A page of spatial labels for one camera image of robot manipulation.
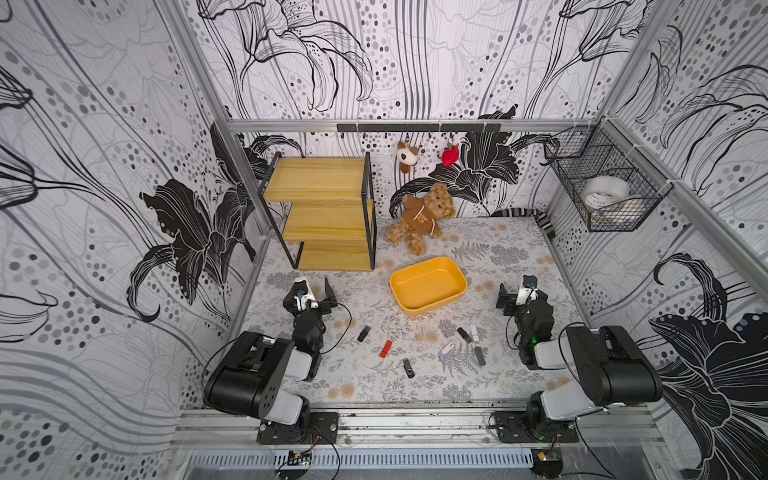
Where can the small hanging dog plush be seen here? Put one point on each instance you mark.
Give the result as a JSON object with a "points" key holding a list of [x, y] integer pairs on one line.
{"points": [[407, 156]]}

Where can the black round connector box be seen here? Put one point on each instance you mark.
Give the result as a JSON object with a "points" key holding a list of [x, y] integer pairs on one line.
{"points": [[547, 463]]}

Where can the red hanging strawberry plush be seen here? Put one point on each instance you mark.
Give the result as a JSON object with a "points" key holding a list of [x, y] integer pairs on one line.
{"points": [[450, 155]]}

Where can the wooden shelf black metal frame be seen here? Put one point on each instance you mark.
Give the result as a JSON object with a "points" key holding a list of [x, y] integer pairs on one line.
{"points": [[322, 210]]}

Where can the black wall hook rail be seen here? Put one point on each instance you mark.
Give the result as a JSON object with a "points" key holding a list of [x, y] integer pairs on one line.
{"points": [[367, 127]]}

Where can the small green circuit board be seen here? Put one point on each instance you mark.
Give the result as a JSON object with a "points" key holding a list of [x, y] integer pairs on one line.
{"points": [[302, 459]]}

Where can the black wire wall basket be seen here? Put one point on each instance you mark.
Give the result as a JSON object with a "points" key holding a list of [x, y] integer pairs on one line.
{"points": [[583, 152]]}

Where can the brown teddy bear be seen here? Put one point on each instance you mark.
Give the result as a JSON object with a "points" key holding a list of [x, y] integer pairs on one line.
{"points": [[421, 218]]}

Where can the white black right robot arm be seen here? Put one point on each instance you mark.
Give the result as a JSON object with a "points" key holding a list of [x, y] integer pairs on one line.
{"points": [[606, 365]]}

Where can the white tape roll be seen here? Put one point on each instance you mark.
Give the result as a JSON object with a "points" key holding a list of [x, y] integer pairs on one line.
{"points": [[603, 191]]}

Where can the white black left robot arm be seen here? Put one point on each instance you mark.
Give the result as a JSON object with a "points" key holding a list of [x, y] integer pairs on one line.
{"points": [[248, 380]]}

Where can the grey usb flash drive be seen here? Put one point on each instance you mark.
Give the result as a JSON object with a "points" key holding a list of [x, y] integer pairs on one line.
{"points": [[480, 356]]}

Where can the red usb flash drive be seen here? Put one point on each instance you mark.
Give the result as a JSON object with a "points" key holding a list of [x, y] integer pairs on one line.
{"points": [[386, 348]]}

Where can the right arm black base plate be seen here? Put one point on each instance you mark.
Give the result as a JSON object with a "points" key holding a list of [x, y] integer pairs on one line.
{"points": [[518, 427]]}

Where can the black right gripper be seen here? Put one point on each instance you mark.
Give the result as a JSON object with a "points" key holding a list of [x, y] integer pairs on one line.
{"points": [[519, 300]]}

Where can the dark black usb flash drive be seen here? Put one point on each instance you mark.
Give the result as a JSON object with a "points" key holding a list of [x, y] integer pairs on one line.
{"points": [[464, 335]]}

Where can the striped black white plush tail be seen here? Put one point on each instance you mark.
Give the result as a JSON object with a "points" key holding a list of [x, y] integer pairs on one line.
{"points": [[539, 216]]}

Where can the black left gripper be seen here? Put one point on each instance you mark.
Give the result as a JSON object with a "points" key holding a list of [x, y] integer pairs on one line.
{"points": [[323, 305]]}

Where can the white slotted cable duct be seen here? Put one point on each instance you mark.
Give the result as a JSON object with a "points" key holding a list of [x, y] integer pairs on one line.
{"points": [[368, 459]]}

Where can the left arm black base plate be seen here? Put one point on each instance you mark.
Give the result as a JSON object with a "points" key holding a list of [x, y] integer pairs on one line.
{"points": [[312, 427]]}

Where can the yellow plastic storage box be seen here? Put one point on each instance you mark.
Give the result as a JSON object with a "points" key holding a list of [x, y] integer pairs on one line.
{"points": [[428, 285]]}

